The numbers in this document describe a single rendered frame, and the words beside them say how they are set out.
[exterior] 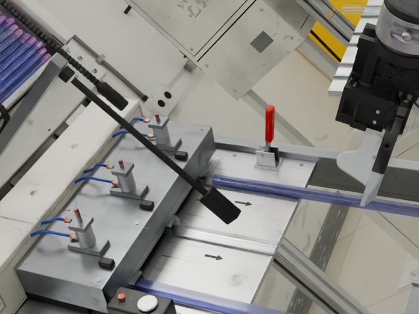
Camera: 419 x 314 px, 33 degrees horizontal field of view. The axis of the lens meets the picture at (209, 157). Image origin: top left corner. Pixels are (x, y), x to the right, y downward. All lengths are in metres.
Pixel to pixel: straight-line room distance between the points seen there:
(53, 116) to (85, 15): 2.31
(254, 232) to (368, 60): 0.30
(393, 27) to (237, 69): 1.27
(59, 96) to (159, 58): 2.36
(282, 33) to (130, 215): 1.06
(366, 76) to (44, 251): 0.46
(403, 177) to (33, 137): 0.55
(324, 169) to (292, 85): 2.90
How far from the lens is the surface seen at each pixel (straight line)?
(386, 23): 0.80
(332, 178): 1.10
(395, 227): 2.23
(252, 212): 1.01
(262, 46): 1.95
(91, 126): 1.11
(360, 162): 0.87
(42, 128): 1.11
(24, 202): 1.01
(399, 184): 1.07
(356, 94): 0.85
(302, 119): 3.88
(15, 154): 1.07
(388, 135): 0.85
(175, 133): 1.08
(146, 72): 3.39
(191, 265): 0.95
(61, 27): 1.19
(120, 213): 0.96
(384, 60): 0.84
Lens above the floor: 1.27
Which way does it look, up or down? 9 degrees down
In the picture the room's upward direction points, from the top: 49 degrees counter-clockwise
